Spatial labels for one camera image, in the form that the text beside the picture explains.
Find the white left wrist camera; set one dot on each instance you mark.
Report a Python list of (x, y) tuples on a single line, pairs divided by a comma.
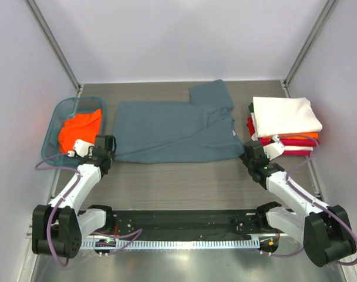
[(80, 148)]

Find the pink folded t-shirt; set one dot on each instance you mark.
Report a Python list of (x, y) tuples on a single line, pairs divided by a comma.
[(291, 142)]

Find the red folded t-shirt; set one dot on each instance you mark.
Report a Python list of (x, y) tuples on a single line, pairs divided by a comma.
[(251, 129)]

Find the teal plastic basket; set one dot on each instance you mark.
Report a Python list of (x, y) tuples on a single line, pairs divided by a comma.
[(65, 110)]

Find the aluminium frame post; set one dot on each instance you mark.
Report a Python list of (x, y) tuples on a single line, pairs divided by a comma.
[(48, 34), (313, 35)]

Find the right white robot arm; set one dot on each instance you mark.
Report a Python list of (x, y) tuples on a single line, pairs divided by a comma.
[(324, 231)]

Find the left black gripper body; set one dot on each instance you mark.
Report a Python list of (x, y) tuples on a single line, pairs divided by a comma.
[(111, 156)]

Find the blue-grey t-shirt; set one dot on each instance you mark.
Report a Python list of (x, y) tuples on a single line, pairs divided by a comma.
[(200, 130)]

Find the slotted cable duct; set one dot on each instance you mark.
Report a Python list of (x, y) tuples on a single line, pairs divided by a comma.
[(108, 244)]

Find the white folded t-shirt top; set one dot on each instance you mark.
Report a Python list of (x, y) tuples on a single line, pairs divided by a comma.
[(279, 116)]

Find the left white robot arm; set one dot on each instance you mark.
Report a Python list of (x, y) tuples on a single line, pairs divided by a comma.
[(58, 227)]

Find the left aluminium frame post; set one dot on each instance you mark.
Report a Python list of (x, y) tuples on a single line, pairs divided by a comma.
[(48, 34)]

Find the orange t-shirt in basket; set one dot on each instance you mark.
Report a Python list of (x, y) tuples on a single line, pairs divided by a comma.
[(83, 126)]

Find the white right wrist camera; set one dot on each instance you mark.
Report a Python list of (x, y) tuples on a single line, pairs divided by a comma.
[(274, 149)]

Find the white folded t-shirt lower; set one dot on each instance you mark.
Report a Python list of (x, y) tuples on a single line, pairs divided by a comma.
[(298, 148)]

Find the right aluminium frame post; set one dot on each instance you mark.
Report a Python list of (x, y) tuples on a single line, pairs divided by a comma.
[(313, 35)]

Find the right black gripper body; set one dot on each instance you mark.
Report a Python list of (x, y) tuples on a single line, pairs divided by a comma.
[(247, 160)]

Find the orange folded t-shirt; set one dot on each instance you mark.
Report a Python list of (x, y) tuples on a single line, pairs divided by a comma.
[(299, 136)]

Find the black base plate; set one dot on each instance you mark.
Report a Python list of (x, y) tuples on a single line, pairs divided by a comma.
[(166, 224)]

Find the white folded t-shirt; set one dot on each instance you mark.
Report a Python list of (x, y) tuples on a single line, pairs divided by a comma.
[(298, 148), (279, 116)]

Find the magenta folded t-shirt bottom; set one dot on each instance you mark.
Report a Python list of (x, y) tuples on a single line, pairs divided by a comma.
[(296, 153)]

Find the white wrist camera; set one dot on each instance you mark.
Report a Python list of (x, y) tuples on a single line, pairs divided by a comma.
[(274, 149), (80, 148)]

